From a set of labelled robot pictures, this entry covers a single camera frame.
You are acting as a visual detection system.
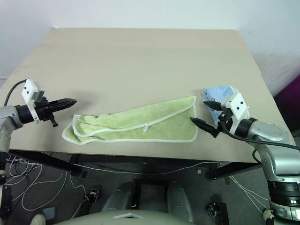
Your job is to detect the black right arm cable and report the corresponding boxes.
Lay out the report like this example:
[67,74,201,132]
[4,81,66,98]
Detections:
[220,118,300,165]

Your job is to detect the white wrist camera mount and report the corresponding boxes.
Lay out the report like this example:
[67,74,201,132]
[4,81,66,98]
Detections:
[22,79,46,124]
[221,92,250,135]

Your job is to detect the grey floor block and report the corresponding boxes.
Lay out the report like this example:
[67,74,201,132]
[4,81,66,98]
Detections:
[41,207,56,220]

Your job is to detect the blue cloth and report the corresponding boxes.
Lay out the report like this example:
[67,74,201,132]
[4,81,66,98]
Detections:
[202,84,242,125]

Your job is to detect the green towel with white trim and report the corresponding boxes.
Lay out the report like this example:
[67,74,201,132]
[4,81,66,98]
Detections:
[61,95,199,145]

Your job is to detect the beige shoe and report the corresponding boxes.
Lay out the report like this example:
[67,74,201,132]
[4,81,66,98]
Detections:
[31,213,46,225]

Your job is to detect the pale grey robot torso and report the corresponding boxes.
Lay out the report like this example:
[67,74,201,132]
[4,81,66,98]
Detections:
[52,209,186,225]

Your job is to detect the purple object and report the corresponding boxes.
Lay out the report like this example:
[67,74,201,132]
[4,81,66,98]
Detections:
[272,72,300,106]

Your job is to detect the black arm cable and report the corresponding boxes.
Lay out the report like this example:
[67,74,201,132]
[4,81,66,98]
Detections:
[4,79,27,107]
[220,118,300,165]

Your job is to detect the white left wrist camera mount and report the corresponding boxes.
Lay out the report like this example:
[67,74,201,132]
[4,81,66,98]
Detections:
[22,79,46,124]

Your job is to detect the dark grey rounded shape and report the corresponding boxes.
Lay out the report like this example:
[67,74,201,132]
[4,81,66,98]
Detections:
[100,181,142,213]
[165,180,195,224]

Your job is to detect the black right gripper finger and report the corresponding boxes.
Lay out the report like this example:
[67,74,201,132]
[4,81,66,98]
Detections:
[190,117,216,135]
[203,100,222,111]

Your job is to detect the tangled white floor cables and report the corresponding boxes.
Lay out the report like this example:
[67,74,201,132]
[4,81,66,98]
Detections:
[4,151,91,212]

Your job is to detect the white floor cable pair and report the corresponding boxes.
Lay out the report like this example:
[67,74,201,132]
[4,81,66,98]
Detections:
[227,173,270,214]

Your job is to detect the long white floor cable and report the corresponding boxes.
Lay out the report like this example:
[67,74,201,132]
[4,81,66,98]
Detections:
[69,161,223,175]

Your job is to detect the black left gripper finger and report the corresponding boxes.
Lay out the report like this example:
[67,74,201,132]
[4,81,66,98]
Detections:
[54,103,75,112]
[55,98,78,106]

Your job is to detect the black floor device with plate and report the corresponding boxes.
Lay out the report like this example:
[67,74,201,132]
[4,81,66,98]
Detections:
[205,202,228,223]

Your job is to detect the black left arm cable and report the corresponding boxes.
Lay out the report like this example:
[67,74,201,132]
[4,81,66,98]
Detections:
[4,79,27,107]

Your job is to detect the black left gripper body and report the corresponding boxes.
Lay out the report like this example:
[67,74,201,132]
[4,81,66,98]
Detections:
[35,97,59,128]

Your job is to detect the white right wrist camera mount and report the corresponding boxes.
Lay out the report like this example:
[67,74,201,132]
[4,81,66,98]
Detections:
[221,92,250,135]

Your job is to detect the black metal table frame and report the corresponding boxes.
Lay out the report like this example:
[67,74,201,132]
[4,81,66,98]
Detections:
[6,149,262,181]

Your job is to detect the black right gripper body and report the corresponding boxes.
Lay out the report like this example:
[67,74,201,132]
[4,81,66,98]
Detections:
[211,106,234,138]

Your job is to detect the small black floor device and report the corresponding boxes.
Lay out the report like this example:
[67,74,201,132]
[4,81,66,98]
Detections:
[89,187,102,204]

